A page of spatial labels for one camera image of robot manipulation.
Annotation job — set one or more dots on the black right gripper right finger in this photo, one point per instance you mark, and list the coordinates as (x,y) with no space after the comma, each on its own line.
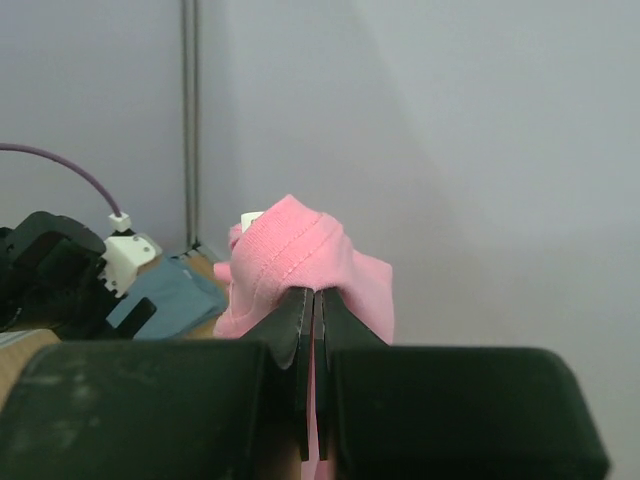
(445,412)

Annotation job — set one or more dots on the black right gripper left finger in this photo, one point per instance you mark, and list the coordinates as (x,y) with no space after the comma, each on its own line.
(188,409)

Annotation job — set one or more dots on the pink t shirt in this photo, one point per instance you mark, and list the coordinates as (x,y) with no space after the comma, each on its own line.
(291,245)

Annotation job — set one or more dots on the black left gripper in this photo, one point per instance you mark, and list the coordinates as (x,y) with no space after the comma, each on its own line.
(50,268)

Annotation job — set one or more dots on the folded grey-blue t shirt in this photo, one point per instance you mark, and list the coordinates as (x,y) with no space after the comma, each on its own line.
(183,292)

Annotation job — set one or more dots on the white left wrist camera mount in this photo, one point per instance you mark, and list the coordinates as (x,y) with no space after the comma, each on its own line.
(126,257)

